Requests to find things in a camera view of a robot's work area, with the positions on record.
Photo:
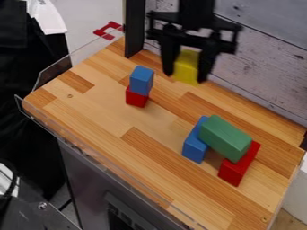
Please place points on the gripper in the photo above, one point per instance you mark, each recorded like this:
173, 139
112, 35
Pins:
224, 45

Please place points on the yellow block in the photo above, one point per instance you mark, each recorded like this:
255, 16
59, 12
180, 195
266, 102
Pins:
187, 70

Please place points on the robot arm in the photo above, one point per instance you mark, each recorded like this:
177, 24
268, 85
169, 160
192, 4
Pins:
196, 12

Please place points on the green block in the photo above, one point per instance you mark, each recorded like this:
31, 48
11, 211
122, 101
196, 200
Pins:
226, 137

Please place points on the blue block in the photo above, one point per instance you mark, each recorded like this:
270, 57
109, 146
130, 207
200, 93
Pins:
194, 146

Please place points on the red arch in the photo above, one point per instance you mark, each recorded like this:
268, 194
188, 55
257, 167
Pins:
236, 169

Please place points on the blue cube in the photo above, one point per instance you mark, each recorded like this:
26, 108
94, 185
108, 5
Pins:
141, 80

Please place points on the red cube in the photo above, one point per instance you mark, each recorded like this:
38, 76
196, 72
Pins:
136, 99

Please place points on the person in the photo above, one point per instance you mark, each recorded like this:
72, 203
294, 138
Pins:
24, 75

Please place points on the black post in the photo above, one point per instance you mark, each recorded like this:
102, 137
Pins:
134, 27

